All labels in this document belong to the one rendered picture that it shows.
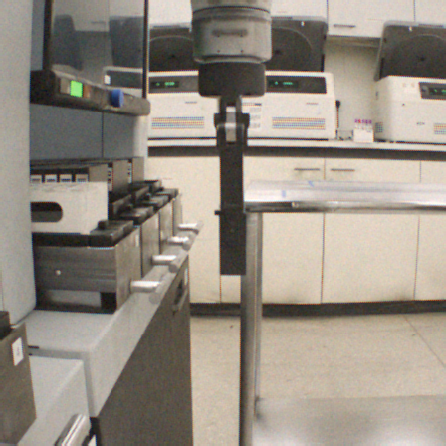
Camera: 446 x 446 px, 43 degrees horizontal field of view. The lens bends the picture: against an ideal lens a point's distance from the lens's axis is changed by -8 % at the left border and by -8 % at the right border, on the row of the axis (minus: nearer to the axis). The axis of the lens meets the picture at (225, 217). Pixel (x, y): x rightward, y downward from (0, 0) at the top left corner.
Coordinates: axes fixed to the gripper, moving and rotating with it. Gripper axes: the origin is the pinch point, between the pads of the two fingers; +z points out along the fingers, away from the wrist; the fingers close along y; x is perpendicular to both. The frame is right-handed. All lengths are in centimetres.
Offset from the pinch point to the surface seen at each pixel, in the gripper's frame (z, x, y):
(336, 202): -1.6, 15.5, -26.2
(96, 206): -4.3, -15.5, 0.7
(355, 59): -60, 67, -292
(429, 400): 53, 48, -64
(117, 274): 2.3, -11.9, 6.2
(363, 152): -4, 59, -233
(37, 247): -0.6, -21.1, 6.5
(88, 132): -13, -32, -54
